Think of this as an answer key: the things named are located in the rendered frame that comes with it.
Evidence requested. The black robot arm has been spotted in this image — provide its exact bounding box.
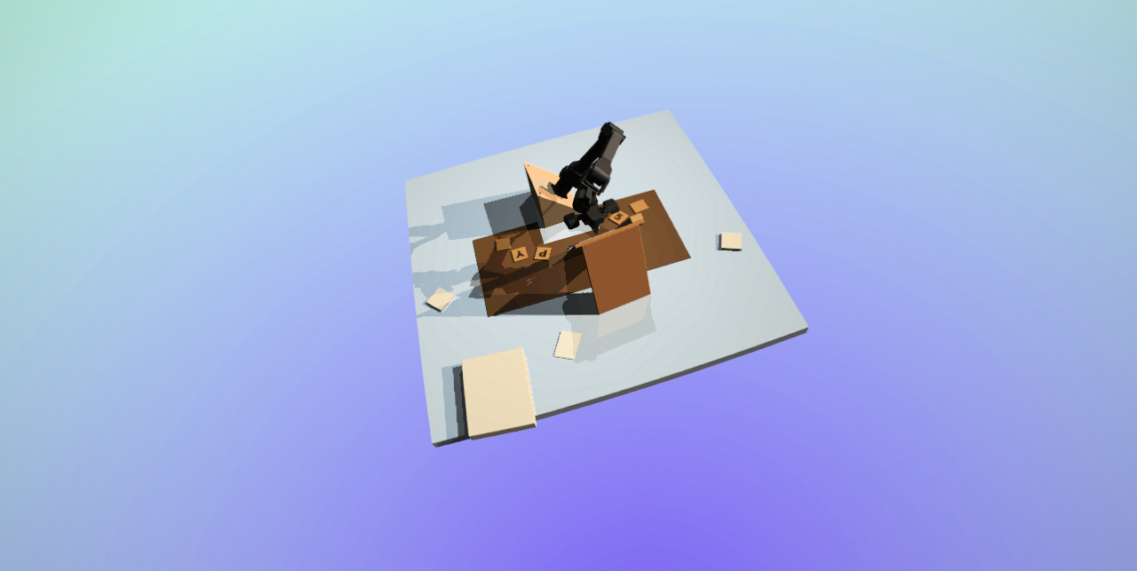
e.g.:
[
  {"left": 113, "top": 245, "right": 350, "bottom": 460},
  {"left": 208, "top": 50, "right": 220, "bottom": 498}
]
[{"left": 551, "top": 122, "right": 626, "bottom": 226}]

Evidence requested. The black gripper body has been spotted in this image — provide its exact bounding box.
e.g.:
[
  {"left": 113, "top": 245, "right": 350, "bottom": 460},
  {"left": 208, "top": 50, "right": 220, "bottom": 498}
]
[{"left": 563, "top": 195, "right": 620, "bottom": 229}]

